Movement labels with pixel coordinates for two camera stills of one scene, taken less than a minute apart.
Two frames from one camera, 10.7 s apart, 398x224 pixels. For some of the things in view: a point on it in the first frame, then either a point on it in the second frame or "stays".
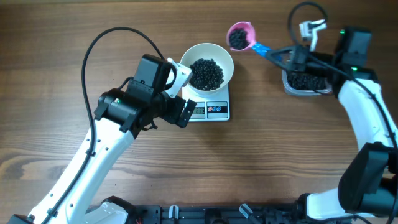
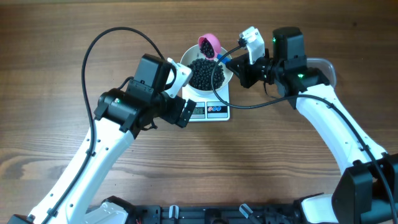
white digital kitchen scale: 214,107 stays
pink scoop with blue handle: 241,36 → 210,46
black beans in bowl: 206,74 stays
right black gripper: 299,58 → 244,72
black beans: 237,39 → 206,48
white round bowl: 212,67 stays
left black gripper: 179,111 stays
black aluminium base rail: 244,214 stays
